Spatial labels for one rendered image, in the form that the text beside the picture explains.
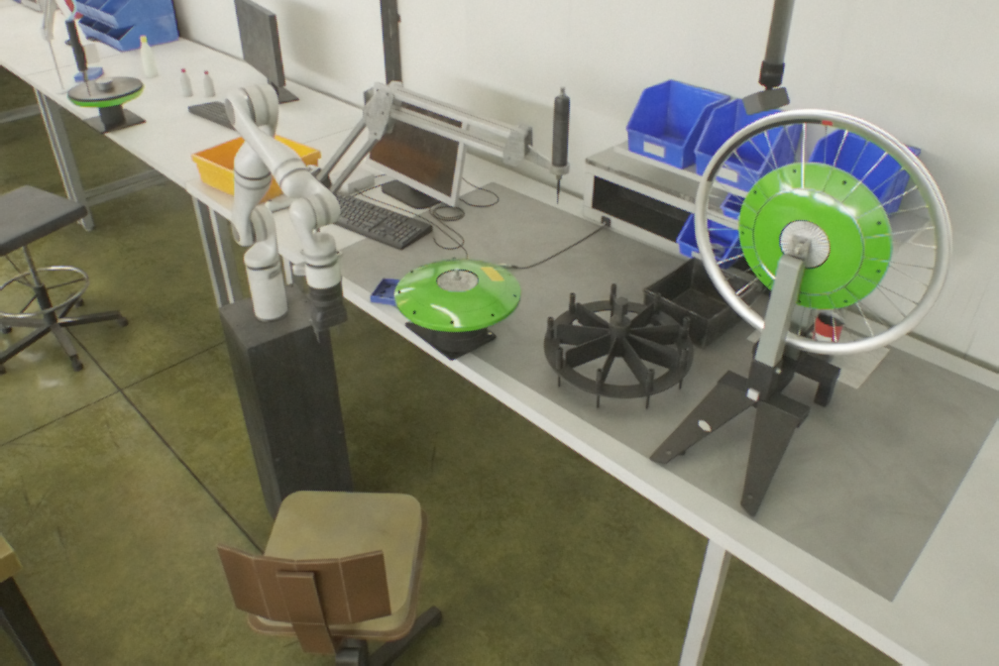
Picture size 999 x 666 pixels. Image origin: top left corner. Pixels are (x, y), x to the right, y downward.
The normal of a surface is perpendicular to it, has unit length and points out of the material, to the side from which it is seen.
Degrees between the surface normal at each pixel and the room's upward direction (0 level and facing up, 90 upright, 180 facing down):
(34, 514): 0
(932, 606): 0
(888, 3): 90
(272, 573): 90
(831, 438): 0
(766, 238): 92
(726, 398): 18
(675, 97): 90
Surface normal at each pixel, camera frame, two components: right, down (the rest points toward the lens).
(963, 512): 0.00, -0.84
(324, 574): 0.07, 0.55
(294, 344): 0.58, 0.44
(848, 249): -0.51, 0.43
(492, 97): -0.71, 0.38
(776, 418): -0.21, -0.67
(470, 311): 0.11, -0.57
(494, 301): 0.27, -0.66
